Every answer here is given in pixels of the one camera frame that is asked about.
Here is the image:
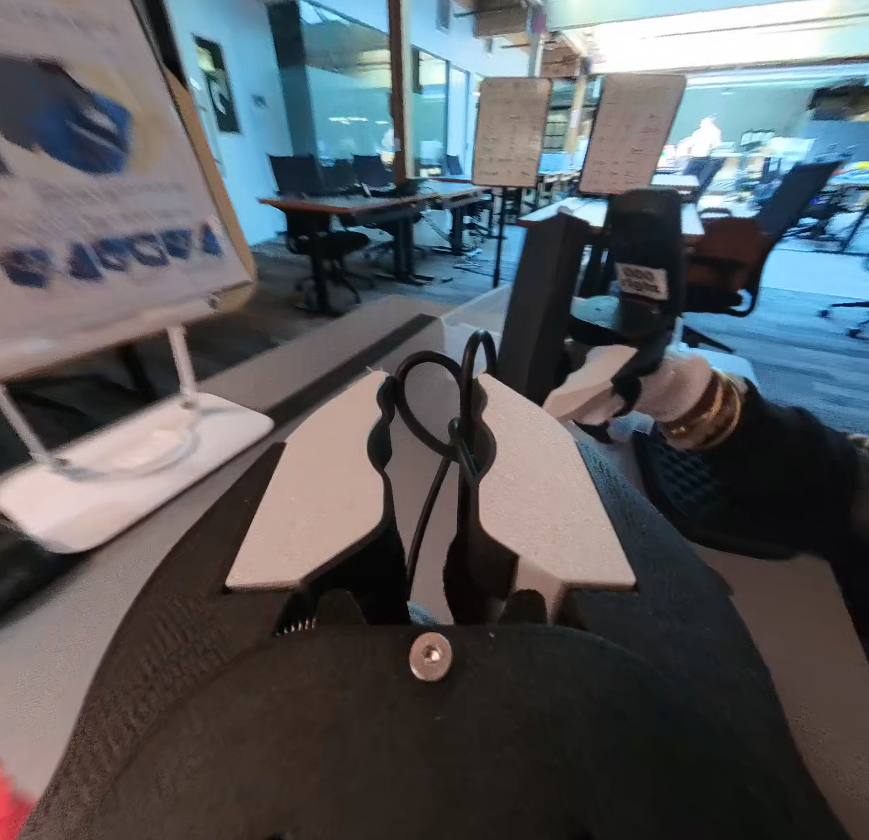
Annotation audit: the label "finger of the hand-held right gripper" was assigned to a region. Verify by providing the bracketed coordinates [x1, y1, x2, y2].
[542, 344, 640, 428]

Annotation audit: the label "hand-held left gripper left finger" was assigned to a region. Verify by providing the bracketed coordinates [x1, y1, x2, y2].
[224, 370, 395, 591]

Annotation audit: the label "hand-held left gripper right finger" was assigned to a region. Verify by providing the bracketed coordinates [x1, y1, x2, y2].
[474, 373, 639, 620]

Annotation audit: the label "long black usb hub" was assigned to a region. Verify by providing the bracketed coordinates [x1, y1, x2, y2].
[497, 210, 593, 408]

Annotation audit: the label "black usb cable orange plugs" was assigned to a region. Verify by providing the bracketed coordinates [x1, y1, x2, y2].
[392, 329, 500, 586]

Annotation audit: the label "person's right hand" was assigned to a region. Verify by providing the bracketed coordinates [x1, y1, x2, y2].
[628, 348, 714, 423]

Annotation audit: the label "wooden office desk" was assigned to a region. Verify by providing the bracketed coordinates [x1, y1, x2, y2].
[258, 181, 493, 318]
[518, 195, 708, 240]

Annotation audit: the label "handwritten whiteboard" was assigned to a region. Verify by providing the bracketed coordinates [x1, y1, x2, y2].
[470, 75, 554, 287]
[578, 72, 688, 197]

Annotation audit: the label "gold wrist bangles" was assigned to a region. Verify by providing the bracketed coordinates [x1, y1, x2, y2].
[660, 370, 745, 453]

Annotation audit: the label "black mesh wrist rest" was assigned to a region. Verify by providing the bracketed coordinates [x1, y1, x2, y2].
[633, 427, 731, 525]

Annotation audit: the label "black office chair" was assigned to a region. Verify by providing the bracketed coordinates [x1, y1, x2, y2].
[267, 153, 373, 315]
[681, 160, 844, 353]

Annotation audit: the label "white board stand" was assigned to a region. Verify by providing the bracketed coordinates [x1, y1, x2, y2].
[0, 324, 276, 556]

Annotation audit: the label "printed instruction sheet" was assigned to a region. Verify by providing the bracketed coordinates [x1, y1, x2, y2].
[0, 0, 253, 355]

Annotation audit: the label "phone icon door window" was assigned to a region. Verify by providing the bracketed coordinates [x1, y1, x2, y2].
[192, 34, 243, 135]

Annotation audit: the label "wooden support post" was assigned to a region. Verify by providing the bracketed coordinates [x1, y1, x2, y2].
[384, 0, 416, 176]

